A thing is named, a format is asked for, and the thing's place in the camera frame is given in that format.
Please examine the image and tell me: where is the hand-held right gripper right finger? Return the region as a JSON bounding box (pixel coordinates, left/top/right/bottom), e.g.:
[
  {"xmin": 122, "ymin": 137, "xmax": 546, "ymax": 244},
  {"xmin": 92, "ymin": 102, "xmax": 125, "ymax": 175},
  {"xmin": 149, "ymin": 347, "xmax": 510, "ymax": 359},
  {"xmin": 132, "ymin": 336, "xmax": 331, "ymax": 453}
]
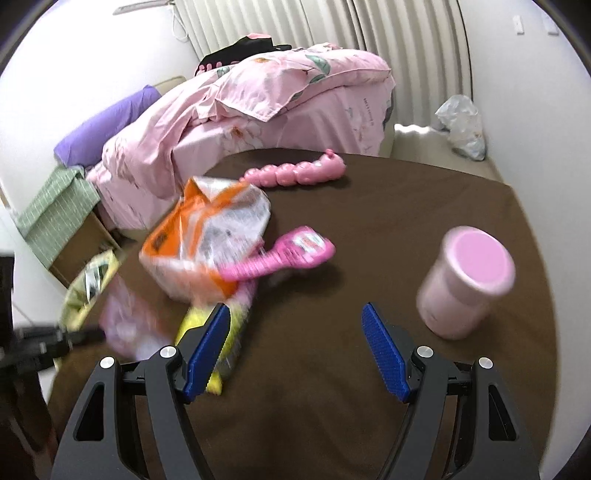
[{"xmin": 361, "ymin": 303, "xmax": 542, "ymax": 480}]

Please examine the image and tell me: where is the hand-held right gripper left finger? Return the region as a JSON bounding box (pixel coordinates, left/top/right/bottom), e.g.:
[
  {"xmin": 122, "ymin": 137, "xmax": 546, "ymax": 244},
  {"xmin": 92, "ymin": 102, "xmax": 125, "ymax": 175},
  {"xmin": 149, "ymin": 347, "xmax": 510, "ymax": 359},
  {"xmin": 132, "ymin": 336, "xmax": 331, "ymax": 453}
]
[{"xmin": 50, "ymin": 304, "xmax": 232, "ymax": 480}]

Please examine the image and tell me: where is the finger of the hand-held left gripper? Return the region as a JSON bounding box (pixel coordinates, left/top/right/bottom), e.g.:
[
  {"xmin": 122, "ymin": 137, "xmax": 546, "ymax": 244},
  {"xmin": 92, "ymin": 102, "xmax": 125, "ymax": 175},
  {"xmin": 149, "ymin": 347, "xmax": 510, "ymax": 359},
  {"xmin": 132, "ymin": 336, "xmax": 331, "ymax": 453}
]
[{"xmin": 59, "ymin": 324, "xmax": 106, "ymax": 347}]

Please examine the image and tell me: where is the yellow-green snack packet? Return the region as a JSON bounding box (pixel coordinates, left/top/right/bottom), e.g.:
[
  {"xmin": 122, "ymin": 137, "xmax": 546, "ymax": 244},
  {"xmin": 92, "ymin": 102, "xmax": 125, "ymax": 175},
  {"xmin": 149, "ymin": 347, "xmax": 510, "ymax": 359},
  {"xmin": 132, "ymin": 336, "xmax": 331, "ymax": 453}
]
[{"xmin": 174, "ymin": 295, "xmax": 252, "ymax": 397}]

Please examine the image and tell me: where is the yellow plastic trash bag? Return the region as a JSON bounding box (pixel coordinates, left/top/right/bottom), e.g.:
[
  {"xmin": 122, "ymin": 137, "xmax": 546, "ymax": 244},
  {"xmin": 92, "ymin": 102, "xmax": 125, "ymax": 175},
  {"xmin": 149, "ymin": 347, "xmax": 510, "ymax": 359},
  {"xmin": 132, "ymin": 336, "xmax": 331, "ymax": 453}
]
[{"xmin": 61, "ymin": 248, "xmax": 122, "ymax": 335}]

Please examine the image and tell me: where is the pink and white wrapper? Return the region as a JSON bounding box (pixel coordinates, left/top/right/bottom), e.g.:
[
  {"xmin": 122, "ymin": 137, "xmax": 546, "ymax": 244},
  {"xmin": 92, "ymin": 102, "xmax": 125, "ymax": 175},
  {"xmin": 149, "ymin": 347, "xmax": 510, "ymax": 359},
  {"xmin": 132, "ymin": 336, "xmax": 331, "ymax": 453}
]
[{"xmin": 98, "ymin": 276, "xmax": 174, "ymax": 361}]

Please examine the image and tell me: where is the orange and white snack bag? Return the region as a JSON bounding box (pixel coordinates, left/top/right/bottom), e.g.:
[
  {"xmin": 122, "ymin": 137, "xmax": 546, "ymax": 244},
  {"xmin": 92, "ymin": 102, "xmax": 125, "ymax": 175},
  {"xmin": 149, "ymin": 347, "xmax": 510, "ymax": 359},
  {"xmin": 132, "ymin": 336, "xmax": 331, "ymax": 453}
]
[{"xmin": 140, "ymin": 176, "xmax": 271, "ymax": 303}]

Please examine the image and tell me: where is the cardboard box nightstand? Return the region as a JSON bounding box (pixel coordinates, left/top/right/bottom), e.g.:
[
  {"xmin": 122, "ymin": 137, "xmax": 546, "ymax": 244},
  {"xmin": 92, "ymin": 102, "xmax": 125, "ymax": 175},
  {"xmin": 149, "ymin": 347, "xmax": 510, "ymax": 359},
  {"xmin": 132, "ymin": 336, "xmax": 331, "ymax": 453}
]
[{"xmin": 48, "ymin": 207, "xmax": 124, "ymax": 289}]

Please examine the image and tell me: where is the pink cup with lid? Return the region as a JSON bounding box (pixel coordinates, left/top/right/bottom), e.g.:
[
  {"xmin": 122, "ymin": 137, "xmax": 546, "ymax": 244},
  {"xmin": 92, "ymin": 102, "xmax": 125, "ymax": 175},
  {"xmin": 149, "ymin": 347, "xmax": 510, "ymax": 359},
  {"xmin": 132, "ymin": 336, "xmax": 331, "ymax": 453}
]
[{"xmin": 416, "ymin": 225, "xmax": 516, "ymax": 341}]

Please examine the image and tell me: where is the pink toy guitar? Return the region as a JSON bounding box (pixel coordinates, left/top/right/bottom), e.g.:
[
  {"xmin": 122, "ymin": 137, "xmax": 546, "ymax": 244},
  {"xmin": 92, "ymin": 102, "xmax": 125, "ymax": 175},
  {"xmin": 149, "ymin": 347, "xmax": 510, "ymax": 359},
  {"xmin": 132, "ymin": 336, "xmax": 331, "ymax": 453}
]
[{"xmin": 218, "ymin": 225, "xmax": 336, "ymax": 283}]

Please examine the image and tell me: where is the green patterned cloth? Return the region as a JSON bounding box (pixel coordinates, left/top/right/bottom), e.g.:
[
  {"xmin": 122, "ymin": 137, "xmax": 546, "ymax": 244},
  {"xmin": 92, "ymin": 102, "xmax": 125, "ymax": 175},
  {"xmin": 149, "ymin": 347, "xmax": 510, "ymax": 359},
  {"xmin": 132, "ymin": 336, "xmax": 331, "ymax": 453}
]
[{"xmin": 16, "ymin": 165, "xmax": 101, "ymax": 268}]

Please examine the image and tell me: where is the pink caterpillar toy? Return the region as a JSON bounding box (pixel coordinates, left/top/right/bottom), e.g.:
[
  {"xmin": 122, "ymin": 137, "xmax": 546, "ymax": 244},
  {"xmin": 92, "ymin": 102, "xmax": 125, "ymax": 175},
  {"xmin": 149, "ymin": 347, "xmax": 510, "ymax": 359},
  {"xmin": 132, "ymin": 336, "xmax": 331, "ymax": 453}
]
[{"xmin": 241, "ymin": 148, "xmax": 346, "ymax": 189}]

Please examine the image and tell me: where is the purple pillow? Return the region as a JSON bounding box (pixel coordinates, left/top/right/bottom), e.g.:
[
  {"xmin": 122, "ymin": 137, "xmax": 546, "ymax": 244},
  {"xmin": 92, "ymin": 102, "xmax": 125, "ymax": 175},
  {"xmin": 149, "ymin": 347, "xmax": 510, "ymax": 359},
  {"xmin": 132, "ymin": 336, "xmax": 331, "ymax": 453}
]
[{"xmin": 53, "ymin": 84, "xmax": 162, "ymax": 168}]

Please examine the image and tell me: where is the pink duvet on bed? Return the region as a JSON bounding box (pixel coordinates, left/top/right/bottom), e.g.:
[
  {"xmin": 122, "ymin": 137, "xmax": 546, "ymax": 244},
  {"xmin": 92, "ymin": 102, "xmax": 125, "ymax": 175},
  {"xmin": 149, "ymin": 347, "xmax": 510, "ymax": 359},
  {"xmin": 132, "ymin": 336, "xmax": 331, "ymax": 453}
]
[{"xmin": 87, "ymin": 78, "xmax": 399, "ymax": 232}]

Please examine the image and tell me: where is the clear crumpled plastic bag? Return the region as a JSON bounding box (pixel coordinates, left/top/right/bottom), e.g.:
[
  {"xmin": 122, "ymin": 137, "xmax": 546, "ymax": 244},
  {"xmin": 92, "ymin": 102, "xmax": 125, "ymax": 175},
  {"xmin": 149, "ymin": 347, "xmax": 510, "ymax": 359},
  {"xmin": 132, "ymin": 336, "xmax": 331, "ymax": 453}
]
[{"xmin": 435, "ymin": 93, "xmax": 488, "ymax": 161}]

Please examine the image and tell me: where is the beige headboard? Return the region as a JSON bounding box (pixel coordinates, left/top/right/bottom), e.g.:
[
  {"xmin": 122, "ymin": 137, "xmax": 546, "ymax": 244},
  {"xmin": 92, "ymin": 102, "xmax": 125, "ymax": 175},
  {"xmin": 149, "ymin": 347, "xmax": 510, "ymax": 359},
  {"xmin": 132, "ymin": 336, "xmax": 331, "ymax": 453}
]
[{"xmin": 153, "ymin": 75, "xmax": 188, "ymax": 95}]

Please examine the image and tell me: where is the pink floral duvet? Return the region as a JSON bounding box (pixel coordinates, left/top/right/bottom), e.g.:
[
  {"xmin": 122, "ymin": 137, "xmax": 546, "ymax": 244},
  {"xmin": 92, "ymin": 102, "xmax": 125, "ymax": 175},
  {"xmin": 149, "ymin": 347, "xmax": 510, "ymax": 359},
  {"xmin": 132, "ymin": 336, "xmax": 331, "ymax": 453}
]
[{"xmin": 100, "ymin": 43, "xmax": 395, "ymax": 197}]

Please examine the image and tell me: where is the black garment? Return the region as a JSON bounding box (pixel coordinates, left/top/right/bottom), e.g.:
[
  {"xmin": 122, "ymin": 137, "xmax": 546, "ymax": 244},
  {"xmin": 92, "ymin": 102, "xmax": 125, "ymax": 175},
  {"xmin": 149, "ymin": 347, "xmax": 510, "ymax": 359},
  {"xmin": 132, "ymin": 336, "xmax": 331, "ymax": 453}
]
[{"xmin": 198, "ymin": 37, "xmax": 293, "ymax": 77}]

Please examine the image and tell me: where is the white pleated curtain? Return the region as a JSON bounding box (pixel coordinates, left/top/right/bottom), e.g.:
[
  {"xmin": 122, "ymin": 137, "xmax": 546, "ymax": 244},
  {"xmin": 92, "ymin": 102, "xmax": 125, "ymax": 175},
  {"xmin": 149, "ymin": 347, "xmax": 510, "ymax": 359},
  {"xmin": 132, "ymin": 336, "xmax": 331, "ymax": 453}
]
[{"xmin": 174, "ymin": 0, "xmax": 474, "ymax": 134}]

